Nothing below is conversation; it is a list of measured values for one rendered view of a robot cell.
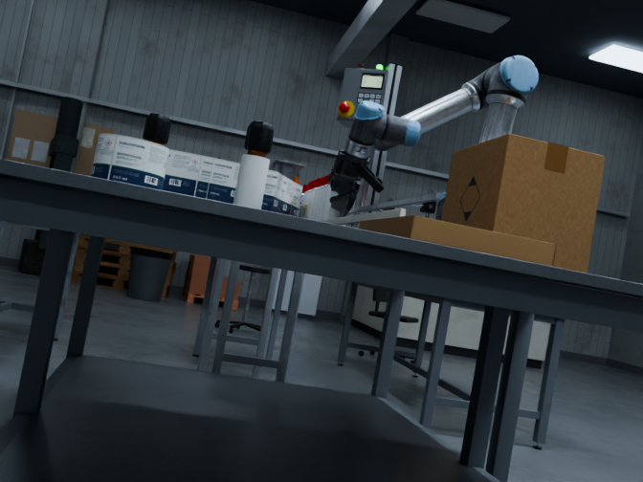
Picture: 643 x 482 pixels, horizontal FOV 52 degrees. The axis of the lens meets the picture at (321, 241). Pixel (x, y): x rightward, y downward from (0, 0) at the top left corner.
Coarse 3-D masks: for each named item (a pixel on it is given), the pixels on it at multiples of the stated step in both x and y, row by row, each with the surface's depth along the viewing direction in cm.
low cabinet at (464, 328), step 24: (360, 288) 993; (360, 312) 969; (408, 312) 821; (432, 312) 827; (456, 312) 833; (480, 312) 839; (408, 336) 821; (432, 336) 827; (456, 336) 832; (528, 360) 854
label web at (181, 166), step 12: (168, 156) 221; (180, 156) 222; (192, 156) 222; (204, 156) 223; (168, 168) 221; (180, 168) 222; (192, 168) 222; (204, 168) 222; (168, 180) 221; (180, 180) 221; (192, 180) 222; (204, 180) 222; (180, 192) 221; (192, 192) 222; (204, 192) 222
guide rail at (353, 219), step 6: (384, 210) 150; (390, 210) 145; (396, 210) 142; (402, 210) 139; (348, 216) 179; (354, 216) 174; (360, 216) 168; (366, 216) 163; (372, 216) 158; (378, 216) 153; (384, 216) 149; (390, 216) 145; (396, 216) 141; (330, 222) 199; (336, 222) 192; (342, 222) 185; (348, 222) 178; (354, 222) 173
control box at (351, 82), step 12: (348, 72) 233; (360, 72) 232; (372, 72) 230; (384, 72) 228; (348, 84) 233; (360, 84) 231; (384, 84) 228; (348, 96) 232; (384, 96) 228; (348, 120) 232
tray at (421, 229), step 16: (368, 224) 128; (384, 224) 119; (400, 224) 111; (416, 224) 106; (432, 224) 107; (448, 224) 107; (432, 240) 107; (448, 240) 107; (464, 240) 108; (480, 240) 108; (496, 240) 109; (512, 240) 110; (528, 240) 110; (512, 256) 110; (528, 256) 110; (544, 256) 111
